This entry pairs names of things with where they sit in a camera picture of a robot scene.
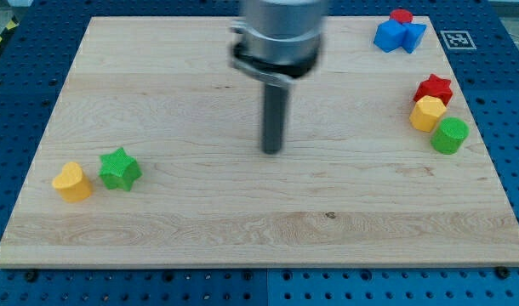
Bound red cylinder block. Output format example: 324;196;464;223
389;8;413;24

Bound red star block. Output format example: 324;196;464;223
413;74;453;106

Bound wooden board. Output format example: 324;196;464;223
0;17;519;269

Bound blue triangle block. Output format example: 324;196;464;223
402;23;427;54

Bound green cylinder block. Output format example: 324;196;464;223
431;117;469;155

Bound green star block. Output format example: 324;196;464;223
99;147;142;191

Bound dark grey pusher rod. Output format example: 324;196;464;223
261;83;289;155

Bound yellow heart block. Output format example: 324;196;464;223
51;161;93;203

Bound yellow hexagon block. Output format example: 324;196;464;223
409;95;447;133

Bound white fiducial marker tag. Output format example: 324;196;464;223
440;30;476;50

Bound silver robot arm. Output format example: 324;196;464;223
230;0;328;154

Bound blue cube block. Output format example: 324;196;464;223
374;20;407;53

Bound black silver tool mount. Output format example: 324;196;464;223
230;20;322;88

